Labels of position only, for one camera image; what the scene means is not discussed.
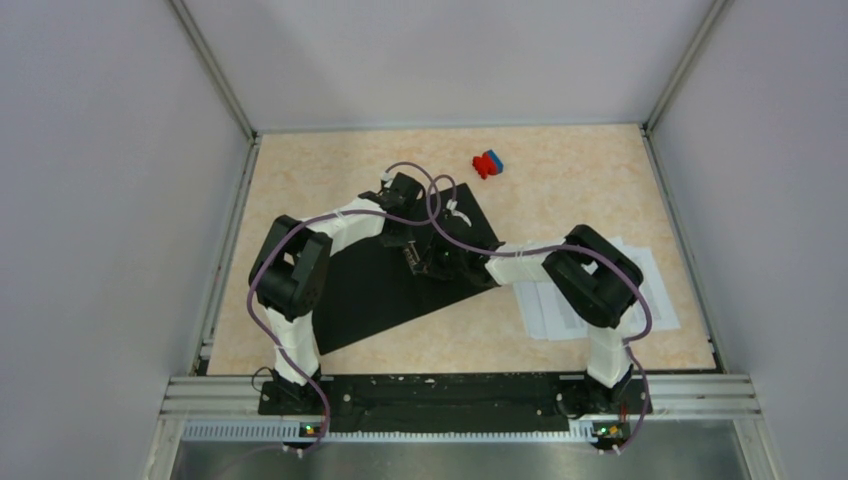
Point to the silver folder binder clip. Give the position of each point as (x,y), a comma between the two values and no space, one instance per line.
(412,257)

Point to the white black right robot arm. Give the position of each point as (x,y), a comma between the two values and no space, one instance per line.
(600,283)

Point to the teal and black file folder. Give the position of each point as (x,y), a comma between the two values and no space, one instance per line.
(370,288)

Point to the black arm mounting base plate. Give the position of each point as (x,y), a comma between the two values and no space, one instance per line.
(454,403)

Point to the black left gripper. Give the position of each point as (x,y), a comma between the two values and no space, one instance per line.
(401,242)

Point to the red and blue toy block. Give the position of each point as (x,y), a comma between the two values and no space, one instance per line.
(488,164)

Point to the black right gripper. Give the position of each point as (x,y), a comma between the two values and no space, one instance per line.
(430,264)

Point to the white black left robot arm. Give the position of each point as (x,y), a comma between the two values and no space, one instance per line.
(290,272)

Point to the aluminium front frame rail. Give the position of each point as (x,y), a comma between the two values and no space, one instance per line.
(226,408)

